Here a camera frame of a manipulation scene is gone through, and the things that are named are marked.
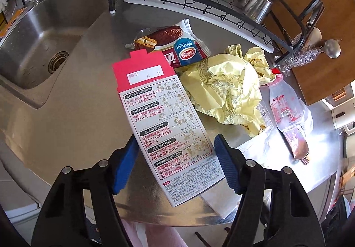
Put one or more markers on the clear plastic wrapper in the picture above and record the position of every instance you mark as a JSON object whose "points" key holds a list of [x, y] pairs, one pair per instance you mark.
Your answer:
{"points": [[260, 147]]}

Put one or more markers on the stainless steel cup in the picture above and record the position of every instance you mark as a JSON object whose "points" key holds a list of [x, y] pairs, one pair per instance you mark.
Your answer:
{"points": [[256, 4]]}

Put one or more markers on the small yellow paper wrapper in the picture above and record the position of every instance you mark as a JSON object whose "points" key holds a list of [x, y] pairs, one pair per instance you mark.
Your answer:
{"points": [[256, 58]]}

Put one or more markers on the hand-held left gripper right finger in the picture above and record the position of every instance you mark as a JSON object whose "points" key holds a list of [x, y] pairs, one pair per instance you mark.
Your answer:
{"points": [[227, 165]]}

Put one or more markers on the metal ladle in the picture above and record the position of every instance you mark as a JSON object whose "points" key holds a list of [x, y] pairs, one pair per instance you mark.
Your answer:
{"points": [[331, 48]]}

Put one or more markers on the stainless steel sink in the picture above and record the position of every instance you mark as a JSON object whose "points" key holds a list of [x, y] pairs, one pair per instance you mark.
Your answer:
{"points": [[41, 42]]}

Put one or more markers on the white paper towel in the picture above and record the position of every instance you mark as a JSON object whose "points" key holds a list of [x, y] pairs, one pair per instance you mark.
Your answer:
{"points": [[222, 202]]}

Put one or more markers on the large yellow paper wrapper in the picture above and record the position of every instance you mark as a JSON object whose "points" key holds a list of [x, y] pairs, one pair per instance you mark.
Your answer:
{"points": [[222, 89]]}

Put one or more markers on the chocolate wafer snack wrapper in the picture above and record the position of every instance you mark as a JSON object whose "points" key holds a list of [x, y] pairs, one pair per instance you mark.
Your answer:
{"points": [[166, 36]]}

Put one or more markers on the pink and white medicine box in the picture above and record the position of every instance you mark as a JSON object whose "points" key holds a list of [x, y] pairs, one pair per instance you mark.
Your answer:
{"points": [[166, 125]]}

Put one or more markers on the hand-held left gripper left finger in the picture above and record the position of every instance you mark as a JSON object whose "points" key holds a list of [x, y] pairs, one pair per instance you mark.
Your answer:
{"points": [[125, 165]]}

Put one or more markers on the pink fleece pants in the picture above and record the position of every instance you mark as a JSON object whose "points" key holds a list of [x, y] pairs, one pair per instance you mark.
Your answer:
{"points": [[160, 236]]}

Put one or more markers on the crushed plastic bottle red cap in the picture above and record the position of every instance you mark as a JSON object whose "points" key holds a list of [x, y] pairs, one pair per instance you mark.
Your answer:
{"points": [[285, 105]]}

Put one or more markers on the cut glass utensil holder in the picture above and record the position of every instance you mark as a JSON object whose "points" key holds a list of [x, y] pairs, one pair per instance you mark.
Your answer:
{"points": [[301, 55]]}

